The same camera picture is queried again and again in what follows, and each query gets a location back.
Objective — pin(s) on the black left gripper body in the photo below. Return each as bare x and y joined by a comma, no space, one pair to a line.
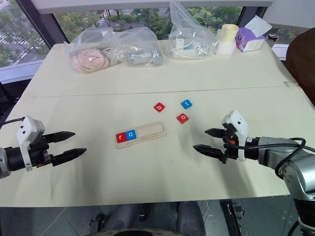
37,155

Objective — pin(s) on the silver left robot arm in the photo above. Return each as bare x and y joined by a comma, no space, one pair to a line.
9,159

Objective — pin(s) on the clear bag with grey item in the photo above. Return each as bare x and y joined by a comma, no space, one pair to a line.
142,39

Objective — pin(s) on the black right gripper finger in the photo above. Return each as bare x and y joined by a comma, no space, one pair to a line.
216,133
211,150

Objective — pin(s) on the white plastic container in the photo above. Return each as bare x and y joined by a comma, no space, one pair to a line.
225,49

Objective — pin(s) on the red letter tile o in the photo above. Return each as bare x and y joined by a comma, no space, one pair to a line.
182,118

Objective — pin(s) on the purple tissue box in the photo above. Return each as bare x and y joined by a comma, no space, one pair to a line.
248,39

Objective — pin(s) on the clear bag with pink item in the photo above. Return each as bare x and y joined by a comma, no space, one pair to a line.
83,39

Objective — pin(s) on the dark lidded jar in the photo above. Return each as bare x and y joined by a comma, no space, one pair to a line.
272,37

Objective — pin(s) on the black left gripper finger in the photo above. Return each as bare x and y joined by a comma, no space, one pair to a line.
59,136
69,155

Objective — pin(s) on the metal table leg frame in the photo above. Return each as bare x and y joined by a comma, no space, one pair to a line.
235,218

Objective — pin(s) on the dark grey rounded shape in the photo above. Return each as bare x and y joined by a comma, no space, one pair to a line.
123,218
190,218

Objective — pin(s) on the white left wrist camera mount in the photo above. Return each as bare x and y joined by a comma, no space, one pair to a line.
25,130

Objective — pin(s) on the dark window pillar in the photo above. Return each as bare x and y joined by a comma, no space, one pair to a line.
41,22

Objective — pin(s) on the pink soft item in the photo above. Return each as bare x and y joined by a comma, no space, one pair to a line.
88,60

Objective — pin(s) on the wooden letter tray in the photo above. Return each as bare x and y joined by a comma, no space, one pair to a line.
150,131

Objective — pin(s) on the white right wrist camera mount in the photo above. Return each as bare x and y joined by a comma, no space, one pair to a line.
240,123

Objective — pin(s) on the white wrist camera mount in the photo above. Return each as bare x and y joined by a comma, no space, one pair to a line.
240,123
25,130

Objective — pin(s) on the cream plastic cup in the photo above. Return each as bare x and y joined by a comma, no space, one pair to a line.
229,33

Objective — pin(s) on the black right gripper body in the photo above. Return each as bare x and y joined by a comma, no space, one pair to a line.
230,150

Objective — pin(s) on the tall clear bag with box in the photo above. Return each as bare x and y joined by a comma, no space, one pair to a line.
187,29

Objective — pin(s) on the grey cylindrical item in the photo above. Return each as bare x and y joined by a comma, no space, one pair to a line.
142,57

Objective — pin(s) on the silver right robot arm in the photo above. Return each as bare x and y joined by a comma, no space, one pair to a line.
295,169

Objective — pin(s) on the brown rounded object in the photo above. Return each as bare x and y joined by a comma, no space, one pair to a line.
302,64

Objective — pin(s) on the red letter tile b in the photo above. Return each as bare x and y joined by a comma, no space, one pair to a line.
159,107

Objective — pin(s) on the blue letter tile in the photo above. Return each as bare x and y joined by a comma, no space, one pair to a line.
186,104

